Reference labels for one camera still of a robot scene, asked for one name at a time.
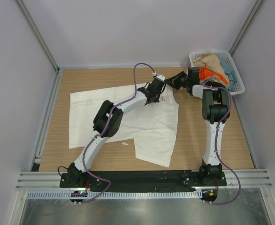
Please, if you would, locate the white t shirt red print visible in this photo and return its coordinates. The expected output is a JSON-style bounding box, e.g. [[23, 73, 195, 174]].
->
[[69, 85, 179, 167]]

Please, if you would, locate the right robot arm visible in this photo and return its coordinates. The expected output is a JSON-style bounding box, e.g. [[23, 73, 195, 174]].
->
[[165, 67, 232, 186]]

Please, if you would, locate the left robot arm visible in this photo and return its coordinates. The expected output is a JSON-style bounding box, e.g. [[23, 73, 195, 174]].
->
[[67, 75, 166, 187]]

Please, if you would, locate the orange garment in basket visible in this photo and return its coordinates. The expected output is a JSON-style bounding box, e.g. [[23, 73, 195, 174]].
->
[[199, 66, 230, 86]]

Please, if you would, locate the beige garment in basket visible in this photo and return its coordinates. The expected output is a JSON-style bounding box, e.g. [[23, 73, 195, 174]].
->
[[192, 52, 225, 75]]

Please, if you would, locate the light blue garment in basket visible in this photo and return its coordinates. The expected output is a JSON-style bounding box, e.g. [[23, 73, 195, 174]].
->
[[220, 61, 237, 92]]

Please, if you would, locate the white plastic basket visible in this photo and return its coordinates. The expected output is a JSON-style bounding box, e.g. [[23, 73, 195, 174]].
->
[[189, 50, 245, 96]]

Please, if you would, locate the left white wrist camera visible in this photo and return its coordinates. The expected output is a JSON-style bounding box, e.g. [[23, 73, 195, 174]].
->
[[153, 71, 165, 82]]

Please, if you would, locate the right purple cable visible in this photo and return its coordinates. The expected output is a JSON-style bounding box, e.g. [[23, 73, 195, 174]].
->
[[202, 71, 243, 206]]

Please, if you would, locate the right corner aluminium post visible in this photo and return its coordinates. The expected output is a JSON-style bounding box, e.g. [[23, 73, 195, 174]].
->
[[229, 0, 266, 56]]

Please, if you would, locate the corner aluminium post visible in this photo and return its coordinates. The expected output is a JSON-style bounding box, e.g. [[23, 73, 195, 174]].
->
[[229, 0, 266, 56], [15, 0, 60, 73]]

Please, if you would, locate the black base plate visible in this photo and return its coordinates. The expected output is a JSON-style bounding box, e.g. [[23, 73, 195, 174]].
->
[[60, 170, 227, 193]]

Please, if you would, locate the white slotted cable duct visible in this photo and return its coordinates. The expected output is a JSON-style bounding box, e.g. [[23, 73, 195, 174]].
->
[[27, 189, 202, 200]]

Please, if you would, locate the left corner aluminium post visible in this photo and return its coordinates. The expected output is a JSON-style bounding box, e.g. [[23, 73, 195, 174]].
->
[[15, 0, 60, 73]]

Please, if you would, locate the aluminium rail frame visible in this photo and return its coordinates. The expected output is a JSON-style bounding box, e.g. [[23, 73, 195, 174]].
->
[[15, 169, 272, 190]]

